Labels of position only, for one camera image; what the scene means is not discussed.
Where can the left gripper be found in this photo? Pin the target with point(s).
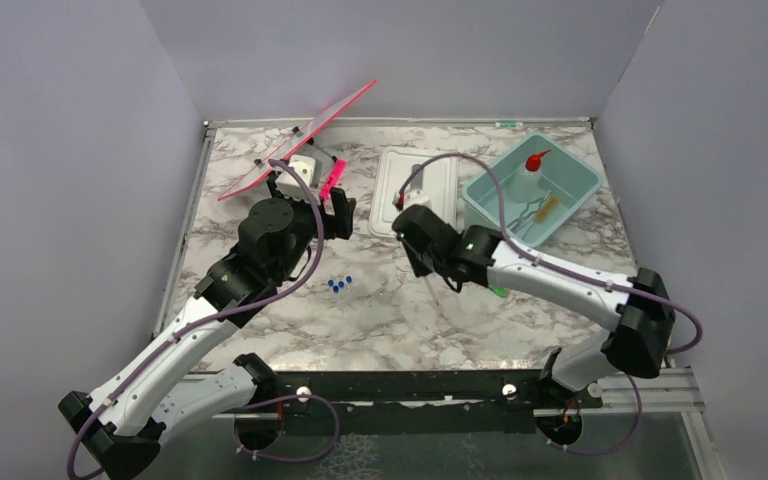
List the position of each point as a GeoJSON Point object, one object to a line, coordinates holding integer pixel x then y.
{"type": "Point", "coordinates": [340, 224]}

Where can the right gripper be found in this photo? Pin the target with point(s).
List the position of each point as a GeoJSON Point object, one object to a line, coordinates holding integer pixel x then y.
{"type": "Point", "coordinates": [418, 267]}

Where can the clear glass rod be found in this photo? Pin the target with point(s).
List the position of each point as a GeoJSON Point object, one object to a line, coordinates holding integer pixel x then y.
{"type": "Point", "coordinates": [431, 291]}

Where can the green spatula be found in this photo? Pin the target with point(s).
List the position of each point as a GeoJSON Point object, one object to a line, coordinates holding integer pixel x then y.
{"type": "Point", "coordinates": [499, 291]}

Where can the white plastic lid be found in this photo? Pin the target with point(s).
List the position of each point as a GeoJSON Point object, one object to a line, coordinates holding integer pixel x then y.
{"type": "Point", "coordinates": [438, 181]}

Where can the metal wire tongs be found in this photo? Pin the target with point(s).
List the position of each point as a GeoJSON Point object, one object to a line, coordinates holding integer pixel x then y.
{"type": "Point", "coordinates": [528, 213]}

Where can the red capped squeeze bottle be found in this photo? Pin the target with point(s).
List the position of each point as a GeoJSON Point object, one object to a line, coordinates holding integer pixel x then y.
{"type": "Point", "coordinates": [524, 185]}

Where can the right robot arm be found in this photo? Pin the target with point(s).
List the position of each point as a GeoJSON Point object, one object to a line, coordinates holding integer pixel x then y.
{"type": "Point", "coordinates": [632, 312]}

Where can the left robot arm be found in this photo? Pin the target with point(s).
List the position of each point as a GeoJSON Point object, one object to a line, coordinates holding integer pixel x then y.
{"type": "Point", "coordinates": [125, 422]}

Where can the clear test tube rack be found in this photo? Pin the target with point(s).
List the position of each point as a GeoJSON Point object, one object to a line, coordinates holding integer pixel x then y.
{"type": "Point", "coordinates": [359, 296]}

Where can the pink acrylic stand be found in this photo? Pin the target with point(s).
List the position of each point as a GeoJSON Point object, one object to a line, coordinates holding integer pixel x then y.
{"type": "Point", "coordinates": [293, 143]}

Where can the teal plastic bin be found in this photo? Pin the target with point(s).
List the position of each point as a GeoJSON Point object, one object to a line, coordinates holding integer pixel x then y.
{"type": "Point", "coordinates": [542, 185]}

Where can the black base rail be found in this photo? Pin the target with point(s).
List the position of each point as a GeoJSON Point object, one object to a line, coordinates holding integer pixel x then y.
{"type": "Point", "coordinates": [321, 403]}

